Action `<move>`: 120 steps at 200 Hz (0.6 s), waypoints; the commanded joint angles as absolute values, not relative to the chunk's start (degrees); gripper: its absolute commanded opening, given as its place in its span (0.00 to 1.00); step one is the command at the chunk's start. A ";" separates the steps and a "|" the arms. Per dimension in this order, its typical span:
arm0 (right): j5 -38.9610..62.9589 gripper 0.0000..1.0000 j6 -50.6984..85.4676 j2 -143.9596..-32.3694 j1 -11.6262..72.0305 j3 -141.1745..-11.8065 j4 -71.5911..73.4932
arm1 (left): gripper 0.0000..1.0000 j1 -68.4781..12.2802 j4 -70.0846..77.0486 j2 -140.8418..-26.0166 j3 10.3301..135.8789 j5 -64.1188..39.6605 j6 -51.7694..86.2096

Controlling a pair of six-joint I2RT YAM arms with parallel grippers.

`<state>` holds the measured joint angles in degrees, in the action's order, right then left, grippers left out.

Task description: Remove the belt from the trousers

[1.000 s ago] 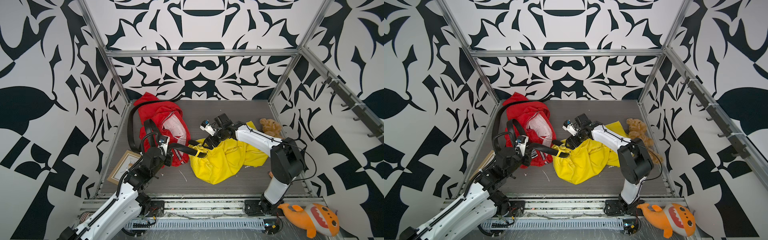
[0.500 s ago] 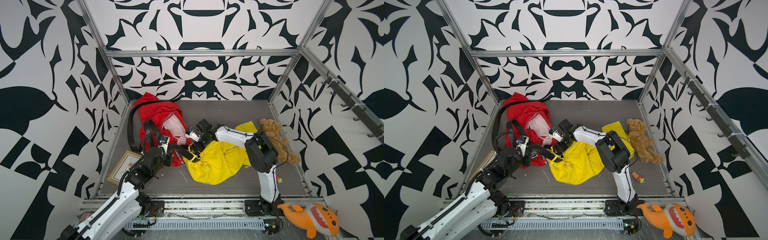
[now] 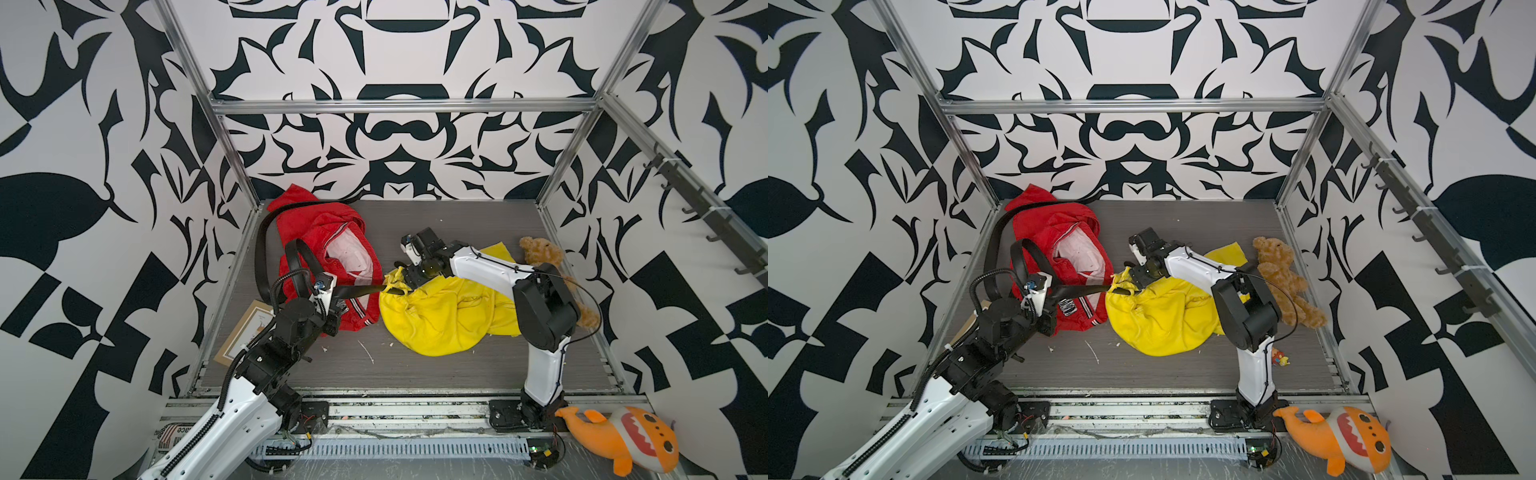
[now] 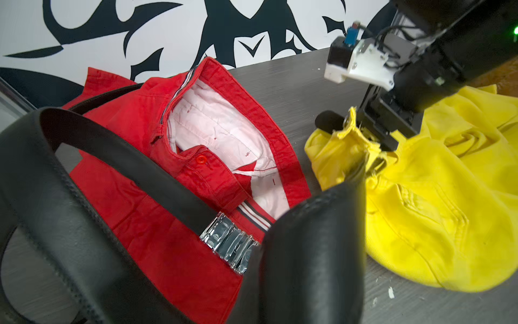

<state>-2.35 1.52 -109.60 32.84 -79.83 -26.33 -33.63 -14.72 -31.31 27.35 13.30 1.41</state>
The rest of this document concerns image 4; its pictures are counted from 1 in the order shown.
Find brown teddy bear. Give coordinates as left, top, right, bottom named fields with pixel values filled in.
left=469, top=58, right=517, bottom=97

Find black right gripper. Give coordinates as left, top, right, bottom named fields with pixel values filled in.
left=314, top=85, right=424, bottom=152

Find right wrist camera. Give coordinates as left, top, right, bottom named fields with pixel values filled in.
left=324, top=20, right=419, bottom=91

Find yellow trousers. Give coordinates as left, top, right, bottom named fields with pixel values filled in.
left=305, top=85, right=517, bottom=292

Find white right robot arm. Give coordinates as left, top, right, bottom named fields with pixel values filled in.
left=325, top=0, right=517, bottom=151

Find black belt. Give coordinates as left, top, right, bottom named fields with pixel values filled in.
left=1, top=108, right=366, bottom=323
left=69, top=83, right=143, bottom=115

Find red trousers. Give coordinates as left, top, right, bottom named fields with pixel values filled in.
left=70, top=58, right=310, bottom=323

